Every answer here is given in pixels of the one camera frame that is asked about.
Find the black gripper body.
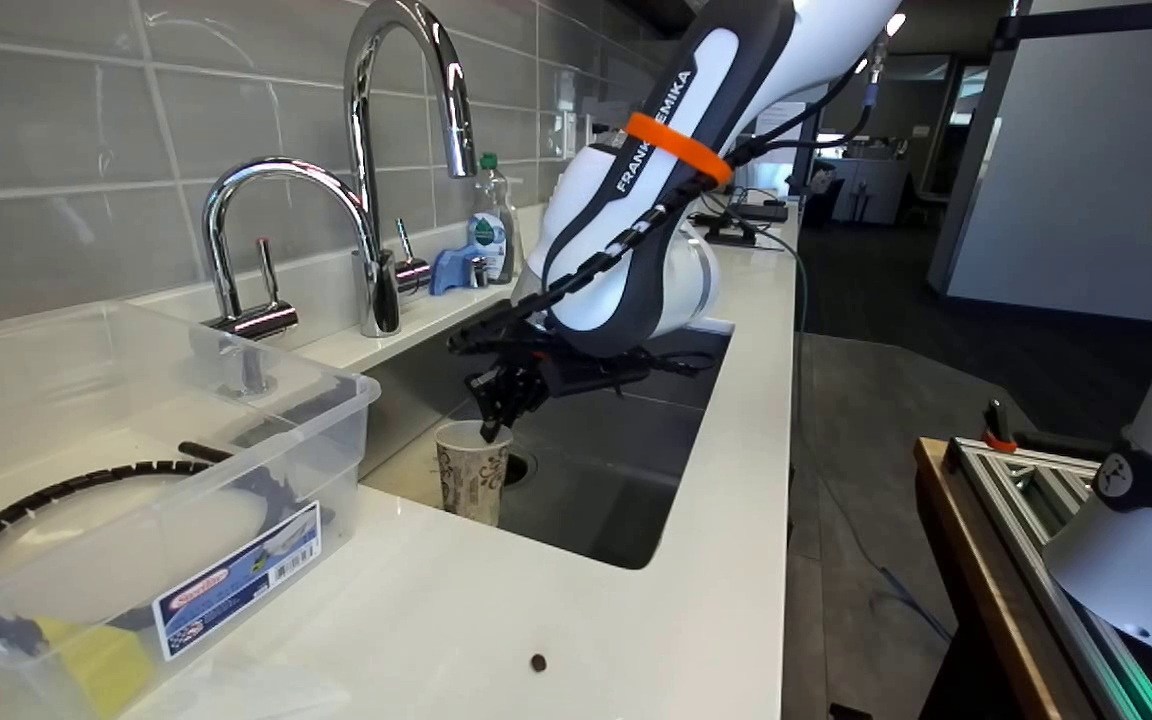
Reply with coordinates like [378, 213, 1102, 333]
[448, 296, 583, 412]

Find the patterned white paper cup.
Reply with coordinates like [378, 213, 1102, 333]
[431, 416, 517, 528]

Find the stainless steel sink basin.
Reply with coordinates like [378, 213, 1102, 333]
[356, 296, 737, 575]

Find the green-capped dish soap bottle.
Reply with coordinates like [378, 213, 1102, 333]
[462, 150, 529, 289]

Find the clear plastic storage bin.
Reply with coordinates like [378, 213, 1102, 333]
[0, 301, 383, 720]

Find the tall chrome gooseneck faucet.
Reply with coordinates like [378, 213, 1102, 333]
[338, 0, 478, 339]

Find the small chrome curved faucet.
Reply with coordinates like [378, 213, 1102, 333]
[197, 158, 389, 339]

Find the yellow sponge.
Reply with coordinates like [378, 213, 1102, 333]
[31, 616, 158, 720]

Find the wooden table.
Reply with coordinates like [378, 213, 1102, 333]
[910, 438, 1102, 720]

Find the chrome faucet side handle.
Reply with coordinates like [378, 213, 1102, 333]
[389, 217, 434, 296]

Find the black camera stand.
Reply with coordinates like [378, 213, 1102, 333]
[692, 194, 797, 251]

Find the orange strap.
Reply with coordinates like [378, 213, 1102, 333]
[619, 108, 739, 188]

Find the black thin cable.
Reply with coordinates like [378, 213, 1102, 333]
[749, 217, 809, 344]

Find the black coiled cable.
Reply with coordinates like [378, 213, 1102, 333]
[0, 441, 235, 598]

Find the aluminium extrusion frame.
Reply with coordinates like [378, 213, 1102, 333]
[945, 438, 1152, 720]

